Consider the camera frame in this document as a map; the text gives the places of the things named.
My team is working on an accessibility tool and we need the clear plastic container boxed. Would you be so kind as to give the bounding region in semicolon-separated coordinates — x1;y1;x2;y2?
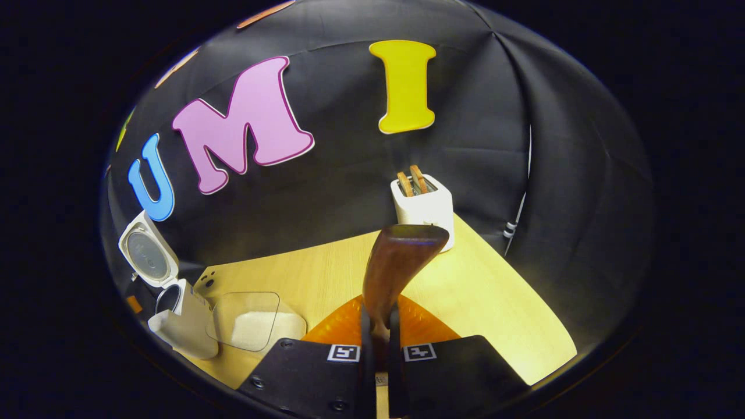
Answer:
207;291;307;353

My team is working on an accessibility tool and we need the white rice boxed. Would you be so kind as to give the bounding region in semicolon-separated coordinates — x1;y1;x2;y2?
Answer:
232;313;306;351

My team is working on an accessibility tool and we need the white power cable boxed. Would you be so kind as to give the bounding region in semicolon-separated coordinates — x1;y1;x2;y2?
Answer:
503;125;533;257

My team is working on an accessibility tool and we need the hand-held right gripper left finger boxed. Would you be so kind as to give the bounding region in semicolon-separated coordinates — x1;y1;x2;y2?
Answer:
237;294;378;419

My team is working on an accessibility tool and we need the white rice cooker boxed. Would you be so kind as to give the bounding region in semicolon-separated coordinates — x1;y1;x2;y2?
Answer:
118;211;220;360

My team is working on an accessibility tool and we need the black backdrop cloth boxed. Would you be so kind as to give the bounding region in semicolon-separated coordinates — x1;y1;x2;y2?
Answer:
100;0;655;350

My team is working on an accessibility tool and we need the white toaster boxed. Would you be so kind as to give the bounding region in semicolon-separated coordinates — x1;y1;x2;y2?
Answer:
391;173;455;253

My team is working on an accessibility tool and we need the brown wooden spoon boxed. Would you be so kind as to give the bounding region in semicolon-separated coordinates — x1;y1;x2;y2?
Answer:
362;225;450;373

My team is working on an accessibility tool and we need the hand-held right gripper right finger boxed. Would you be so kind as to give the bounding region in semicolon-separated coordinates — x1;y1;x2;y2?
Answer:
387;294;530;419

